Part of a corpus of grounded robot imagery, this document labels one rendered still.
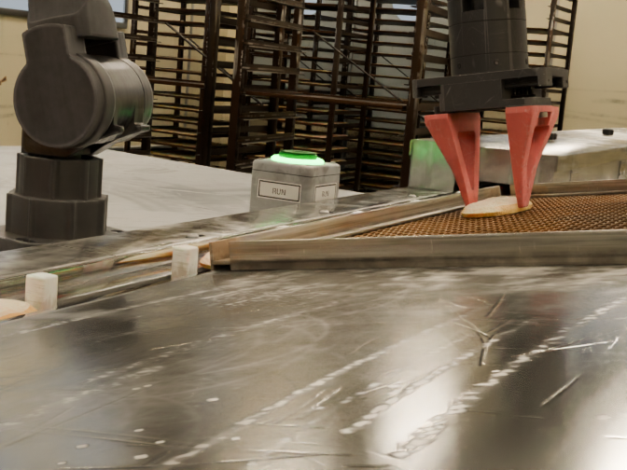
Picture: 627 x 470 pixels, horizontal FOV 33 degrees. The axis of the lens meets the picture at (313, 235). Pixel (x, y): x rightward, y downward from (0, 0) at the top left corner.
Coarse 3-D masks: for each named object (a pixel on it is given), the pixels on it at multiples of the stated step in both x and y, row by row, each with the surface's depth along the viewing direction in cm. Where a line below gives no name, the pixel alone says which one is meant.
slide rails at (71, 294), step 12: (120, 276) 69; (132, 276) 69; (144, 276) 69; (156, 276) 70; (168, 276) 70; (60, 288) 64; (72, 288) 64; (84, 288) 64; (96, 288) 65; (108, 288) 65; (120, 288) 66; (24, 300) 60; (60, 300) 61; (72, 300) 62
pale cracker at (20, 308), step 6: (0, 300) 56; (6, 300) 56; (12, 300) 57; (18, 300) 57; (0, 306) 54; (6, 306) 55; (12, 306) 55; (18, 306) 56; (24, 306) 56; (30, 306) 56; (0, 312) 54; (6, 312) 54; (12, 312) 54; (18, 312) 55; (24, 312) 55; (0, 318) 53; (6, 318) 54
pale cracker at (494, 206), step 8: (488, 200) 78; (496, 200) 77; (504, 200) 79; (512, 200) 79; (464, 208) 77; (472, 208) 76; (480, 208) 76; (488, 208) 76; (496, 208) 76; (504, 208) 77; (512, 208) 77; (520, 208) 79; (528, 208) 81; (464, 216) 77; (472, 216) 76; (480, 216) 76; (488, 216) 76
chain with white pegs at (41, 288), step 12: (456, 192) 120; (504, 192) 132; (180, 252) 70; (192, 252) 70; (180, 264) 70; (192, 264) 70; (36, 276) 57; (48, 276) 58; (180, 276) 70; (36, 288) 57; (48, 288) 57; (36, 300) 57; (48, 300) 58
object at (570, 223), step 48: (480, 192) 94; (576, 192) 96; (624, 192) 93; (240, 240) 57; (288, 240) 53; (336, 240) 52; (384, 240) 50; (432, 240) 49; (480, 240) 48; (528, 240) 47; (576, 240) 46; (624, 240) 45
